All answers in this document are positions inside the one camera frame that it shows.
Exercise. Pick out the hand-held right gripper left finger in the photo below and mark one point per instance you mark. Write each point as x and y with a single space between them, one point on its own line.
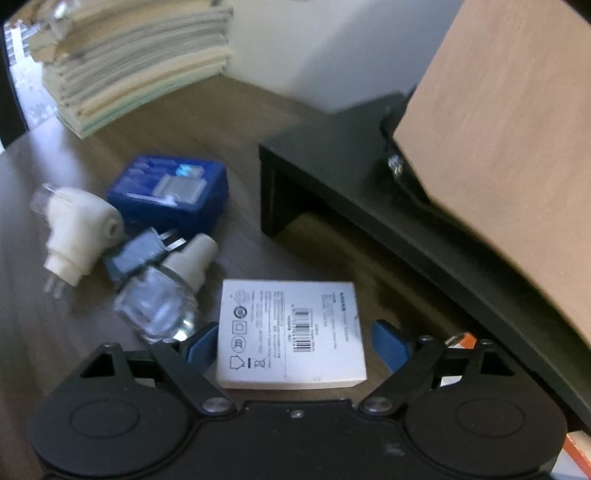
203 345

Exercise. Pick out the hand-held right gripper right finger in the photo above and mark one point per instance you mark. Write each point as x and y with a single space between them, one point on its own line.
390 345

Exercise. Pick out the small white box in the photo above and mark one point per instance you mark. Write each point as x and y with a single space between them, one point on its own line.
291 332

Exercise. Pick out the black charger plug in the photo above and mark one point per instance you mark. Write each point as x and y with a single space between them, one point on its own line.
136 251

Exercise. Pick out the blue box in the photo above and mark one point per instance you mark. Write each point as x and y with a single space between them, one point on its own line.
171 191

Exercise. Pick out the white plug-in vaporizer with bottle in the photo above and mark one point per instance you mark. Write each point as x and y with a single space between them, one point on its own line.
76 230

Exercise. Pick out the orange cardboard box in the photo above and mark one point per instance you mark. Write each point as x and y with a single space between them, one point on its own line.
579 457

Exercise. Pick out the clear refill bottle white cap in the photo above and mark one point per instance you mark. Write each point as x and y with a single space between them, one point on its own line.
161 295

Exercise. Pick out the black desk riser shelf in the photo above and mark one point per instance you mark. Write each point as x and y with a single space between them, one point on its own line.
351 152

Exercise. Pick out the light wooden board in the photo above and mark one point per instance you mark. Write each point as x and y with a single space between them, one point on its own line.
508 138

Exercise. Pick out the stack of books and papers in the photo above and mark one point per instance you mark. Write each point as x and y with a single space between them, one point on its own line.
134 60

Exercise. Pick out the black metal board bracket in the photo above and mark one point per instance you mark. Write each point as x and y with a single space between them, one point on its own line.
397 147

